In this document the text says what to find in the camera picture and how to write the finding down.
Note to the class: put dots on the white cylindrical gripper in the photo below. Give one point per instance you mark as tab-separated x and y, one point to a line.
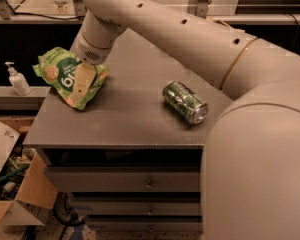
88	53

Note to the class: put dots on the green rice chip bag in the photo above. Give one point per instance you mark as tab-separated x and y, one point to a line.
57	68

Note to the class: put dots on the green soda can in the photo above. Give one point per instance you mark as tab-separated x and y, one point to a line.
185	102

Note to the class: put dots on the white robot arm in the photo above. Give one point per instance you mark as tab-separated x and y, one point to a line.
250	179

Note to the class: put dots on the white pump dispenser bottle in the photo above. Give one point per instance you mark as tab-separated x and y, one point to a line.
17	80

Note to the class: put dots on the dark grey drawer cabinet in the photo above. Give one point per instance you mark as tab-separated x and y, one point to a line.
127	123

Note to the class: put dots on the top drawer with knob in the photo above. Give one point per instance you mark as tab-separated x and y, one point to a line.
123	179

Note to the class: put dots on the drawer with knob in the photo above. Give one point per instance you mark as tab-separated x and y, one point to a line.
123	179
135	207
145	223

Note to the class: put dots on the open cardboard box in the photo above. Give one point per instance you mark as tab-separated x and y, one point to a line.
26	195

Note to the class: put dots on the middle drawer with knob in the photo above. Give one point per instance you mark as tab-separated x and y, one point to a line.
135	207

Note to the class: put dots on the bottom drawer with knob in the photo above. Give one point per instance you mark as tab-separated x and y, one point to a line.
145	223

